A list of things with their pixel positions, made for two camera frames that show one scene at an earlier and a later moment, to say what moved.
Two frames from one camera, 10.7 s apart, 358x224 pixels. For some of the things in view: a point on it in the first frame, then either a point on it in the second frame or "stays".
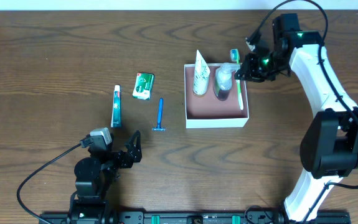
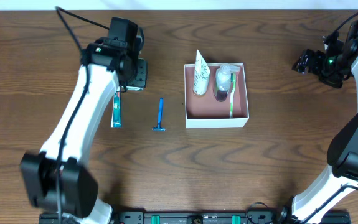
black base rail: [185, 217] stays
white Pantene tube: [200, 76] stays
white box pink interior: [207, 111] stays
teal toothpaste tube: [116, 119] stays
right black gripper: [250, 68] to [317, 62]
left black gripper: [116, 157] to [140, 73]
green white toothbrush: [235, 56] to [233, 78]
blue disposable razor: [159, 128] stays
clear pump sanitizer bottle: [223, 79] stays
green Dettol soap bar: [143, 86] to [133, 88]
